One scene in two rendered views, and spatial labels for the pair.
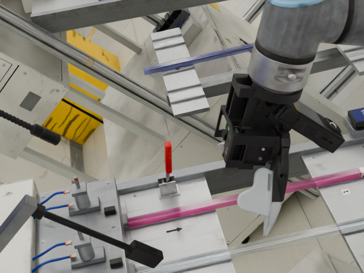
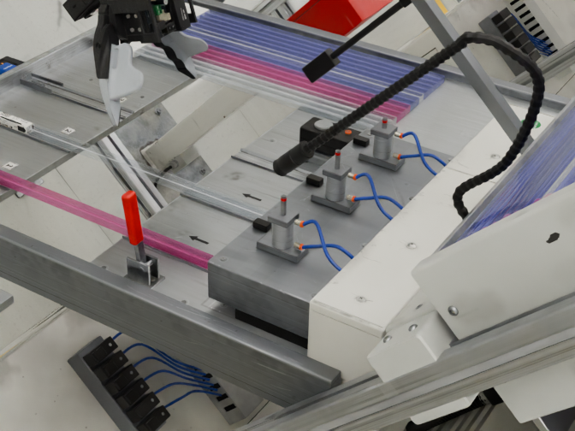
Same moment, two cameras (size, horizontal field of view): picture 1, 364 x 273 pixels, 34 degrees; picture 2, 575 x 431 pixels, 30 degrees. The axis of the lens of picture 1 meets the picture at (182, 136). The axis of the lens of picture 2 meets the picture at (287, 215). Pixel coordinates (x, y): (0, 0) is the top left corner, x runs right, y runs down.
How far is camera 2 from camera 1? 162 cm
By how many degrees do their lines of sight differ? 101
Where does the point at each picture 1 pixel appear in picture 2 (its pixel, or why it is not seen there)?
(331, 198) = (30, 169)
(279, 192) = not seen: hidden behind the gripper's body
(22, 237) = (388, 237)
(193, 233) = (187, 225)
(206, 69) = not seen: outside the picture
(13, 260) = (417, 221)
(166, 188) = (151, 263)
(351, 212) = (41, 152)
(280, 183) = not seen: hidden behind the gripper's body
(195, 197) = (129, 253)
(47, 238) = (356, 245)
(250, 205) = (198, 45)
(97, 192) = (247, 256)
